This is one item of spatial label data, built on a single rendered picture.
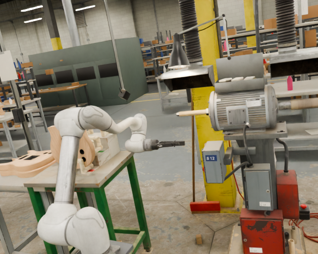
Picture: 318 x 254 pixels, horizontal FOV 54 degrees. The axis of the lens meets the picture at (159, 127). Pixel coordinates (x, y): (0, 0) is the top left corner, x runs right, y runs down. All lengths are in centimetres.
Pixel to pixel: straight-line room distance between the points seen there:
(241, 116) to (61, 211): 112
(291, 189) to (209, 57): 137
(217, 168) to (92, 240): 75
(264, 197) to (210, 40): 146
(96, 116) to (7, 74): 186
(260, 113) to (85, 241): 116
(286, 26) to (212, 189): 185
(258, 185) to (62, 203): 111
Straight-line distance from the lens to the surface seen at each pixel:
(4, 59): 345
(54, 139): 231
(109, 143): 241
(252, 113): 186
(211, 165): 174
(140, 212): 268
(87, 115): 173
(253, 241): 212
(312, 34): 667
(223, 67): 201
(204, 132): 299
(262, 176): 190
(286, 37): 193
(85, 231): 163
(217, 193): 324
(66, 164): 180
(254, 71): 200
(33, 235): 325
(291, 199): 208
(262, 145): 193
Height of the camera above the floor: 172
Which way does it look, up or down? 15 degrees down
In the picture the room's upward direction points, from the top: 10 degrees counter-clockwise
